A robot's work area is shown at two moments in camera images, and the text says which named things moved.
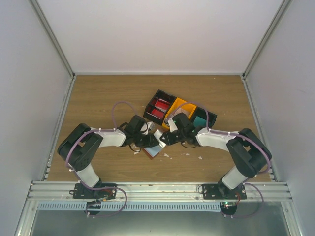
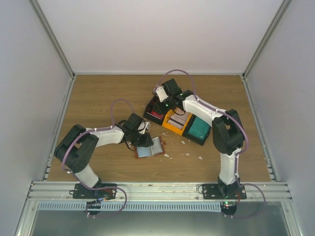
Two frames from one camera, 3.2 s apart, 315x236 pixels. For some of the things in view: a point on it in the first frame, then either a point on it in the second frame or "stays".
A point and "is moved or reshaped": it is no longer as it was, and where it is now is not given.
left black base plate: (81, 191) stays
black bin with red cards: (159, 106) stays
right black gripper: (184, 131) → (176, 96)
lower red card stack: (158, 113) stays
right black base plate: (222, 191) stays
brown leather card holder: (152, 152) is moved or reshaped
